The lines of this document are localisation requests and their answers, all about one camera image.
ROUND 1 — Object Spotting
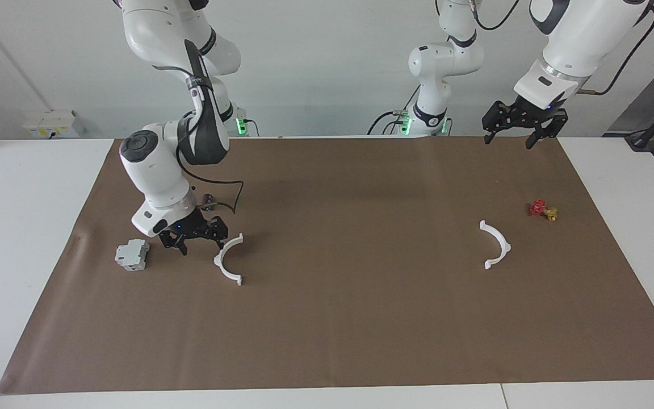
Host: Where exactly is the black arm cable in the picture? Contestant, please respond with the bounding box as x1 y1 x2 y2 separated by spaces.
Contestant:
177 85 245 215
471 0 654 95

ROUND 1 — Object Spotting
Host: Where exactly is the red and yellow valve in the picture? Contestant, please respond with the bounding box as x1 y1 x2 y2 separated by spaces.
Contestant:
529 199 559 222

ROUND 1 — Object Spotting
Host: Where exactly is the brown paper table mat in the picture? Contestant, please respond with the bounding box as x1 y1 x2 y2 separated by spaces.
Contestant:
0 135 654 395

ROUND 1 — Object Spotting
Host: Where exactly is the white circuit breaker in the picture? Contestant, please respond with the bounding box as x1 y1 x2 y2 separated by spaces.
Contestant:
114 239 150 272

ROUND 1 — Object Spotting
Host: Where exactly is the black left base cable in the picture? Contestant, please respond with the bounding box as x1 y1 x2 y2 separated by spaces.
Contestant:
367 85 421 137

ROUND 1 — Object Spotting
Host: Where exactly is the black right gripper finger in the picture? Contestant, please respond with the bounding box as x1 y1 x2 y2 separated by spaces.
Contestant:
160 234 187 254
209 217 229 249

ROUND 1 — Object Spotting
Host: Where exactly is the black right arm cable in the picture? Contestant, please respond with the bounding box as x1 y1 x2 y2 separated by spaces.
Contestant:
177 85 245 215

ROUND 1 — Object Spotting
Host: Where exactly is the white wall socket box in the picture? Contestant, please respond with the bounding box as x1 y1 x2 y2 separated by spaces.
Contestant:
23 110 85 139

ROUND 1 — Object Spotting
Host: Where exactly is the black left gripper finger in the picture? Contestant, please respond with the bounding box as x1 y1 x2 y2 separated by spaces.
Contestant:
482 101 510 144
526 111 568 149

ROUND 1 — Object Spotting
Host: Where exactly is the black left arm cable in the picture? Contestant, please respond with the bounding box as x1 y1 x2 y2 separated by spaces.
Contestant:
471 0 654 95

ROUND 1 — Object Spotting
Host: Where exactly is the white half-ring pipe clamp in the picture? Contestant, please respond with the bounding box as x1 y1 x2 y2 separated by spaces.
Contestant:
213 233 244 286
479 220 512 270

